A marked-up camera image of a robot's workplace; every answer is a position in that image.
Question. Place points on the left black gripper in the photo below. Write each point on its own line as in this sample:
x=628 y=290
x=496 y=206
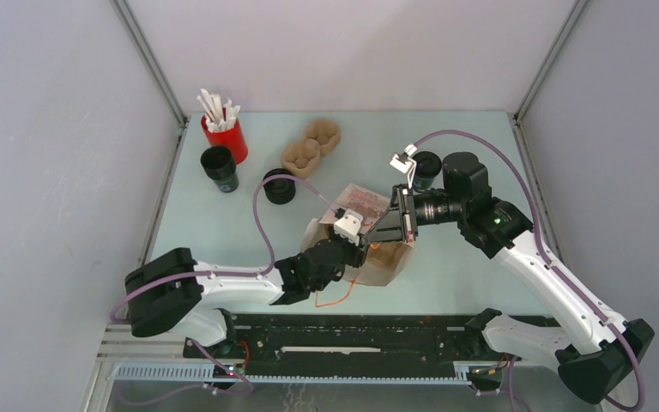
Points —
x=358 y=253

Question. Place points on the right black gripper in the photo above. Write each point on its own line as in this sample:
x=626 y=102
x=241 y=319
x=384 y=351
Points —
x=394 y=225

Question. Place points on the beige paper bag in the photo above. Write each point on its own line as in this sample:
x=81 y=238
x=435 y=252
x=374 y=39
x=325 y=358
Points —
x=384 y=261

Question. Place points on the black paper coffee cup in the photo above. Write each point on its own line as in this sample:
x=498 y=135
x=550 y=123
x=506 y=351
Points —
x=423 y=182

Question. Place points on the black plastic cup lid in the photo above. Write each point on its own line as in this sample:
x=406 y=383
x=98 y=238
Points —
x=428 y=165

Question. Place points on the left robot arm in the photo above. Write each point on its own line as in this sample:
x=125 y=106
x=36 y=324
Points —
x=177 y=294

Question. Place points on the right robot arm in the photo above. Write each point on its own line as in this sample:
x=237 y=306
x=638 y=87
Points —
x=592 y=348

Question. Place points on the stack of black lids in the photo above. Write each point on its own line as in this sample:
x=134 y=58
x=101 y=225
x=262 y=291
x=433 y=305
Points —
x=279 y=191

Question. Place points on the brown pulp cup carrier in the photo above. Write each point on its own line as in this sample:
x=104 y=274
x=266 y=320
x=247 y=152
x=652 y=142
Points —
x=320 y=137

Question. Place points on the stack of black cups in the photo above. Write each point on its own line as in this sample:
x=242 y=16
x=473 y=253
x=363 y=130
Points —
x=219 y=165

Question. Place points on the red cylindrical holder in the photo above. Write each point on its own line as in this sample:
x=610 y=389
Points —
x=232 y=139

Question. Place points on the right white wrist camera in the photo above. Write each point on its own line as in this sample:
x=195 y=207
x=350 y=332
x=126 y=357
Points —
x=405 y=163

